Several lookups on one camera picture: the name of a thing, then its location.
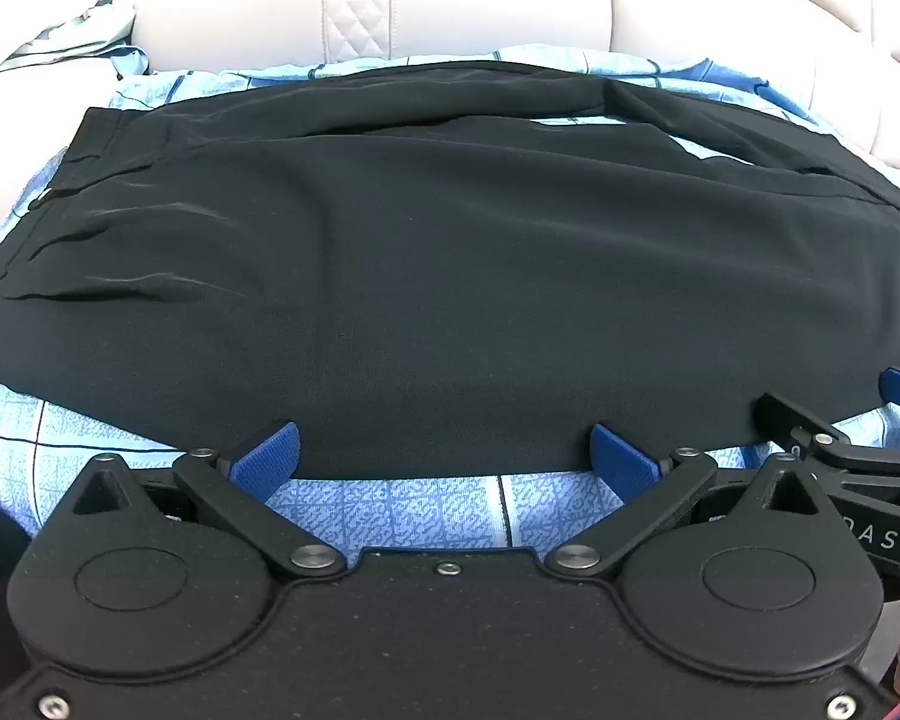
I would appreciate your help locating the light striped cloth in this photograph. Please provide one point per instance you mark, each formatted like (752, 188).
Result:
(67, 26)

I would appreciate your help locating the blue checked bed sheet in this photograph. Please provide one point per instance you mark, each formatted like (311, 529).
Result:
(390, 502)

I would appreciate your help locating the black pants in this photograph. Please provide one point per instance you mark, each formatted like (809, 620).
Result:
(420, 277)

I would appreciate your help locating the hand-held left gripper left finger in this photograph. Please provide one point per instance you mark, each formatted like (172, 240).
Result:
(266, 461)

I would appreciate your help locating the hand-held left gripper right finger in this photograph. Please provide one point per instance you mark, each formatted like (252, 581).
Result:
(624, 461)

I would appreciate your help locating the white padded headboard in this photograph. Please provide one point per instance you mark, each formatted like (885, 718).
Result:
(270, 7)

